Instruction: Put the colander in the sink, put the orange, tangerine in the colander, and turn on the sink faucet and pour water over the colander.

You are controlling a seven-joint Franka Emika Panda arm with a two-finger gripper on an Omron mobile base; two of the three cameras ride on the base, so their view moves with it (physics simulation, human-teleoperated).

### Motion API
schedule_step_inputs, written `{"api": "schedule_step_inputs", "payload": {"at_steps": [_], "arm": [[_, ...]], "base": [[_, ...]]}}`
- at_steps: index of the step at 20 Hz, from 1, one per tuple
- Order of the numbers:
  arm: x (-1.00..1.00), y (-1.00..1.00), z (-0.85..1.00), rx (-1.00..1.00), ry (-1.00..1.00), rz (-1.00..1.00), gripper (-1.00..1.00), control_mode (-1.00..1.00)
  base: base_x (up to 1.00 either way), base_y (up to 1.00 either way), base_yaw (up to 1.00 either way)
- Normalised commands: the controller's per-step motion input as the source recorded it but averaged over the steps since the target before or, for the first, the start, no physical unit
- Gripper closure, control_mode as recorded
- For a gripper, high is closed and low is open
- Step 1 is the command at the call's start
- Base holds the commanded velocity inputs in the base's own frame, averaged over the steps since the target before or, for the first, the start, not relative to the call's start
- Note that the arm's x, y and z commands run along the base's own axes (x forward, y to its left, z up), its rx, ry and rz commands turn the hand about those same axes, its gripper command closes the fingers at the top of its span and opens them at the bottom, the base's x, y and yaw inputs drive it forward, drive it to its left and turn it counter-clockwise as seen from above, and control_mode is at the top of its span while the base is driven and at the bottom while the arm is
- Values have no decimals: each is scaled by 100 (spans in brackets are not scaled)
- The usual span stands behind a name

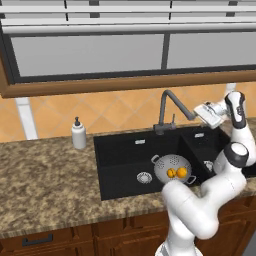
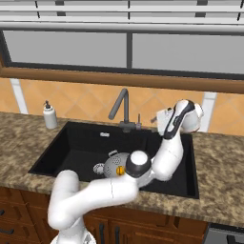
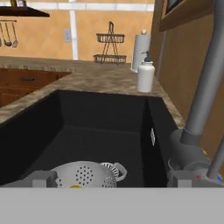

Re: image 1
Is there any white soap dispenser bottle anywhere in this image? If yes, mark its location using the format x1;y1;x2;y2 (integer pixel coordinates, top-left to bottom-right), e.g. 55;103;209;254
71;116;88;150

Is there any window with white blinds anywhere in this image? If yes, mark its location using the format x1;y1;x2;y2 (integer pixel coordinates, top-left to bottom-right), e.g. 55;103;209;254
0;0;256;99

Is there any brown wooden drawer front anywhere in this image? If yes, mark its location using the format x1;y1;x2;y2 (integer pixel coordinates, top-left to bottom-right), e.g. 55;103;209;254
0;223;94;253
125;211;170;232

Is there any brown wooden cupboard door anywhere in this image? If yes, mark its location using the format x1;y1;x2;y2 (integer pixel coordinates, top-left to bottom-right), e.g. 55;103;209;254
95;226;171;256
195;213;256;256

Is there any tangerine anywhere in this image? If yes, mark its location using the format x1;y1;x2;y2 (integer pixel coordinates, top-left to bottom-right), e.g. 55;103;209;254
166;168;178;179

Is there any orange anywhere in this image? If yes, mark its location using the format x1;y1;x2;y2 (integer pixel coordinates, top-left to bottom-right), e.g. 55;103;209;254
176;166;188;179

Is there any black drawer handle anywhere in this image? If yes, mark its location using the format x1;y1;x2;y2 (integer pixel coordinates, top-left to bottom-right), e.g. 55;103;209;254
21;233;54;248

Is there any black double sink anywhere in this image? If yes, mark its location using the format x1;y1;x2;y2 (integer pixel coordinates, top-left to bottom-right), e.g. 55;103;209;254
92;125;256;202

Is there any grey metal colander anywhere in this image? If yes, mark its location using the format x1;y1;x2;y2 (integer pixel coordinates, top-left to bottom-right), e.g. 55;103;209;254
150;153;198;186

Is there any dark grey sink faucet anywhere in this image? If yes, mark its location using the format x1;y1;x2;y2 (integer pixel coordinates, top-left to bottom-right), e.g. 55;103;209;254
152;89;198;136

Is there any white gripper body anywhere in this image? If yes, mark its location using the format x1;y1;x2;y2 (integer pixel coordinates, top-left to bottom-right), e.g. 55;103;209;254
193;101;225;130

